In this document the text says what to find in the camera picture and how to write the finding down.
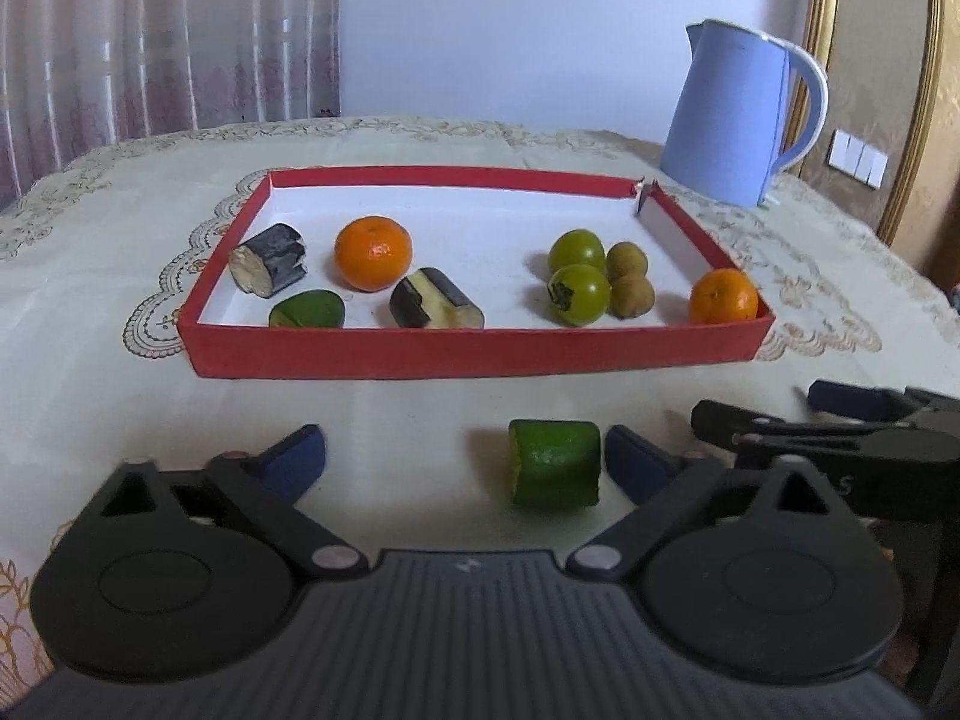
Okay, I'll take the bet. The pink patterned curtain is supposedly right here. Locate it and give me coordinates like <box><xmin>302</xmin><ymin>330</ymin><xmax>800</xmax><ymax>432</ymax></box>
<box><xmin>2</xmin><ymin>0</ymin><xmax>340</xmax><ymax>205</ymax></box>

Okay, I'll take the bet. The red shallow cardboard box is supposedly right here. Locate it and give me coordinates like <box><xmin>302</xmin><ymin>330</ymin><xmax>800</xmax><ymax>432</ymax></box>
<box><xmin>178</xmin><ymin>166</ymin><xmax>775</xmax><ymax>380</ymax></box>

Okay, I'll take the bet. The green tomato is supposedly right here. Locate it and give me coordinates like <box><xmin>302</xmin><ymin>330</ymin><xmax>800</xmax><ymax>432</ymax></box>
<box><xmin>548</xmin><ymin>227</ymin><xmax>605</xmax><ymax>273</ymax></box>
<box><xmin>547</xmin><ymin>263</ymin><xmax>612</xmax><ymax>327</ymax></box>

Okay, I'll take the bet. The white wall switch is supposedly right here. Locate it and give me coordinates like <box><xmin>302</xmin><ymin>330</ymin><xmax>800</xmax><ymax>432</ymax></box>
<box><xmin>827</xmin><ymin>130</ymin><xmax>889</xmax><ymax>190</ymax></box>

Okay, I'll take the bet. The small green cucumber piece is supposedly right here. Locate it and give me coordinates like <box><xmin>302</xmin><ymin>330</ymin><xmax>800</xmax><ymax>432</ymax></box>
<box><xmin>268</xmin><ymin>289</ymin><xmax>345</xmax><ymax>328</ymax></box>

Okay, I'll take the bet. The cream embroidered tablecloth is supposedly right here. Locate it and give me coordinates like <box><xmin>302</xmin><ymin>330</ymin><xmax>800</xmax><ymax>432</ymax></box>
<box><xmin>2</xmin><ymin>117</ymin><xmax>958</xmax><ymax>702</ymax></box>

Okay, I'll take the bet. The yellow-brown longan fruit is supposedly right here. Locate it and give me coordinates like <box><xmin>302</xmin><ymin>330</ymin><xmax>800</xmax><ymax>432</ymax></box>
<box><xmin>608</xmin><ymin>270</ymin><xmax>656</xmax><ymax>320</ymax></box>
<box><xmin>605</xmin><ymin>241</ymin><xmax>649</xmax><ymax>281</ymax></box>

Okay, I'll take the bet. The light blue electric kettle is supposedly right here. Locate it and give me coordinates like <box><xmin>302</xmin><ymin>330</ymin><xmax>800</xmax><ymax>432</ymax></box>
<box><xmin>659</xmin><ymin>20</ymin><xmax>830</xmax><ymax>208</ymax></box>

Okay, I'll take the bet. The gold framed headboard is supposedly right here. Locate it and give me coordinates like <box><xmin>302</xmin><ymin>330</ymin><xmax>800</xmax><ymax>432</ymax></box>
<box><xmin>796</xmin><ymin>0</ymin><xmax>958</xmax><ymax>289</ymax></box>

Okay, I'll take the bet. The purple eggplant piece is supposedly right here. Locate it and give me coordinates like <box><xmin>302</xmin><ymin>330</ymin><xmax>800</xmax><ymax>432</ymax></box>
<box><xmin>228</xmin><ymin>223</ymin><xmax>306</xmax><ymax>299</ymax></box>
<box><xmin>389</xmin><ymin>266</ymin><xmax>485</xmax><ymax>330</ymax></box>

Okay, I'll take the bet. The orange mandarin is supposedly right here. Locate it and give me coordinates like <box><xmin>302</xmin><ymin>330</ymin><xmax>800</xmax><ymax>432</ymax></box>
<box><xmin>334</xmin><ymin>216</ymin><xmax>413</xmax><ymax>293</ymax></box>
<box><xmin>688</xmin><ymin>268</ymin><xmax>760</xmax><ymax>325</ymax></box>

